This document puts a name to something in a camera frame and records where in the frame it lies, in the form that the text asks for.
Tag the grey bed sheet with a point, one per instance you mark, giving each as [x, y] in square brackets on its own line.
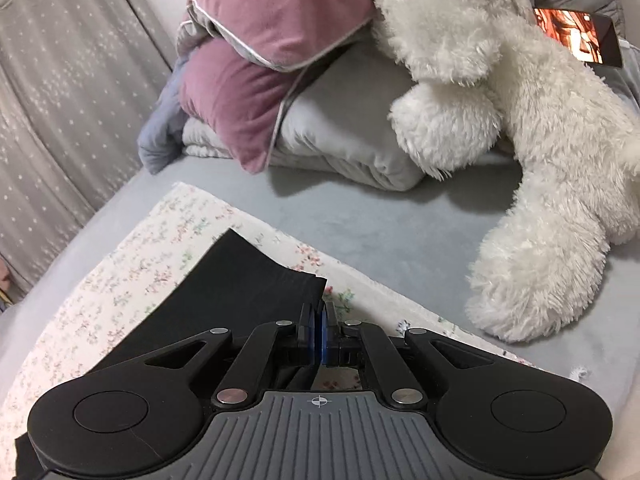
[400, 230]

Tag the blue-grey cloth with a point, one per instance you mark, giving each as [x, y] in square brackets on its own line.
[162, 130]

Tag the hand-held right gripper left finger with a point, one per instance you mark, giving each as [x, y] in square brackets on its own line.
[312, 332]

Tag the black pants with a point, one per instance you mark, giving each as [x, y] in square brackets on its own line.
[200, 300]

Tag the floral printed cloth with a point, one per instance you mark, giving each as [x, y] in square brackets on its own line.
[150, 240]

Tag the white plush toy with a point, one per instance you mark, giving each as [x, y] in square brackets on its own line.
[550, 160]

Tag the folded grey white blanket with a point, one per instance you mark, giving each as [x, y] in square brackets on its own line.
[340, 130]

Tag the black smartphone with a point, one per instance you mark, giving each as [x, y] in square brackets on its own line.
[580, 35]

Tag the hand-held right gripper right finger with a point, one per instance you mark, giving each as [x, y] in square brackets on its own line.
[329, 332]

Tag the grey star-print curtain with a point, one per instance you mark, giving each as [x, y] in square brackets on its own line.
[60, 85]

